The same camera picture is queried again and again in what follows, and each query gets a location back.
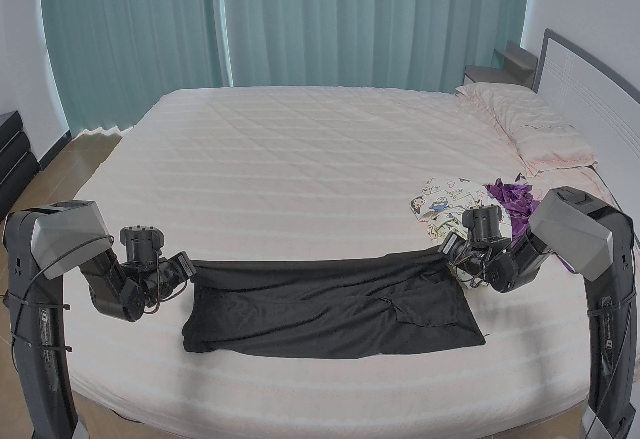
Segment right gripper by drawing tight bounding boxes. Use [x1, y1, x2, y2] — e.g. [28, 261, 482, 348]
[437, 232, 474, 274]

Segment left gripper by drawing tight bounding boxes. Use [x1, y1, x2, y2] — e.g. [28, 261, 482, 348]
[166, 251, 197, 294]

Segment black T-shirt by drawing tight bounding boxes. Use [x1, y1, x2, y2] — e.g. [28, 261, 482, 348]
[181, 247, 488, 359]

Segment bed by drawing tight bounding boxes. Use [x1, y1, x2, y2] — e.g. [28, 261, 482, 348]
[60, 27, 640, 435]

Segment white printed garment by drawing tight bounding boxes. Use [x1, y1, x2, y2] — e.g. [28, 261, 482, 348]
[410, 176, 513, 289]

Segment purple garment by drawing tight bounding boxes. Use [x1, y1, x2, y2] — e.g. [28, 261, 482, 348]
[484, 179, 577, 275]

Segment cream pillow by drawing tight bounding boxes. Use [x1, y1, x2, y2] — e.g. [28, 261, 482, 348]
[455, 82, 598, 177]

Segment grey bedside table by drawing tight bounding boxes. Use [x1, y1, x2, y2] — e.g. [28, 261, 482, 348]
[464, 40, 539, 89]

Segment black chest of drawers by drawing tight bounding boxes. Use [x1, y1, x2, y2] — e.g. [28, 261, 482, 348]
[0, 111, 41, 210]

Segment blue-green curtain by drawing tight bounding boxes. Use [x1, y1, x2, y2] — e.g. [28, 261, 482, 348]
[217, 0, 532, 93]
[40, 0, 233, 135]

